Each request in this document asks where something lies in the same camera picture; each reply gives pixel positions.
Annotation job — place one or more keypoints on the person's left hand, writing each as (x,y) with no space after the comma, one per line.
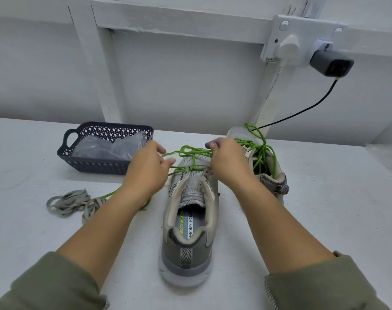
(147,174)

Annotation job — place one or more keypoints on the person's right hand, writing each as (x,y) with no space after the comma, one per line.
(231,164)

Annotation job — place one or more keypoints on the green shoelace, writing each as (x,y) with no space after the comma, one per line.
(260,150)
(191,151)

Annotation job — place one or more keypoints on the clear plastic bag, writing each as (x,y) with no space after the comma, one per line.
(112,146)

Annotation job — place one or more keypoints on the gray sneaker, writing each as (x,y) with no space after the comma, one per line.
(277,184)
(188,258)

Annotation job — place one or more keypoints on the beige shoelace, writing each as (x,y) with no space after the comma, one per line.
(92,208)
(68,202)

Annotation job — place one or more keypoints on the person's right forearm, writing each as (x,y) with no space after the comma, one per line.
(306,255)

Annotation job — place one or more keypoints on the person's left forearm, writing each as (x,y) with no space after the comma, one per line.
(67,261)

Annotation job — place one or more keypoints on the dark plastic lattice basket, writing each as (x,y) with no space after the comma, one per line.
(96,166)

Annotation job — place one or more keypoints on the white plug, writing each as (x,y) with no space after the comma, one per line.
(288,47)

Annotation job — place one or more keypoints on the gray charger adapter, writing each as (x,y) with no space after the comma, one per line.
(331,62)

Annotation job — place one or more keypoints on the white wall socket plate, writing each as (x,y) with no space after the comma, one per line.
(306,27)

